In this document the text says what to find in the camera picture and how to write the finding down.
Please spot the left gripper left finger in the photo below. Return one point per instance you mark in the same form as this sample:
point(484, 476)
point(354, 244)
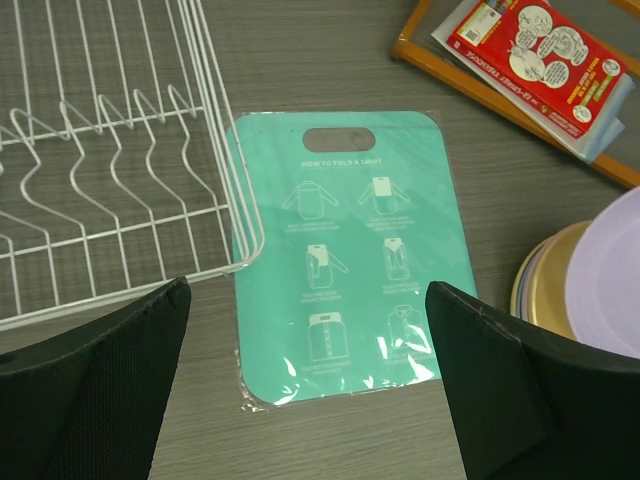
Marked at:
point(89, 403)

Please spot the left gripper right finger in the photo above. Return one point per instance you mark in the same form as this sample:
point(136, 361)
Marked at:
point(527, 403)

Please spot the white wire dish rack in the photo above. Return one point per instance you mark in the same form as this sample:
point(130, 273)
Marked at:
point(121, 162)

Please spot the purple plate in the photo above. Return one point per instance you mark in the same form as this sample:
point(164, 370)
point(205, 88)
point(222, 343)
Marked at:
point(602, 283)

